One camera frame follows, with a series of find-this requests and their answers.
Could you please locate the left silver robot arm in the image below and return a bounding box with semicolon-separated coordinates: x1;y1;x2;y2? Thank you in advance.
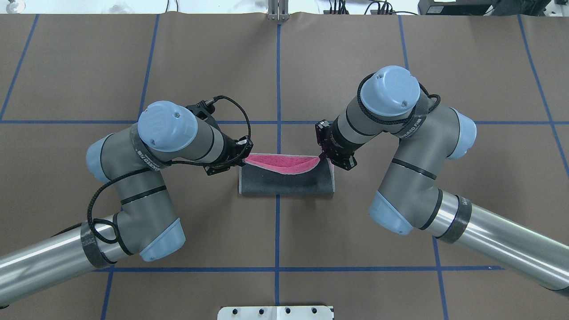
1;96;253;308

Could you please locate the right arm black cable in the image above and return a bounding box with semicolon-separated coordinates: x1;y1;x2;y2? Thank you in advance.
357;73;441;139

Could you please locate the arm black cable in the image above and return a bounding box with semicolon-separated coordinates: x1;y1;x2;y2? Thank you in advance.
87;95;252;244
357;73;441;139

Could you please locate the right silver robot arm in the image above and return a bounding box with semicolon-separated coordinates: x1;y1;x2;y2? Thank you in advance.
315;65;569;296

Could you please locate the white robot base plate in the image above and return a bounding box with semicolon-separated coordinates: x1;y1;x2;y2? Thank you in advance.
217;305;335;320

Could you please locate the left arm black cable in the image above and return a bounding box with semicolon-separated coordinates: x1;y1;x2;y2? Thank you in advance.
87;95;252;244

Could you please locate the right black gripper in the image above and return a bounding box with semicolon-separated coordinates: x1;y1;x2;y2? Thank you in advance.
315;119;357;171

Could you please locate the aluminium camera mast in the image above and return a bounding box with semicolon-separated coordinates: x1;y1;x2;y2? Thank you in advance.
267;0;290;22

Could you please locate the black electronics box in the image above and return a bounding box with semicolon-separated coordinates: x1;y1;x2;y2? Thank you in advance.
418;0;493;16

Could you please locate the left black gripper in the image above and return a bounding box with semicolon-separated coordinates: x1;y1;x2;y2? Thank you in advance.
184;101;253;176

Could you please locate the pink and grey towel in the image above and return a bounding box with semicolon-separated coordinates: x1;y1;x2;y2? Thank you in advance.
238;153;336;195

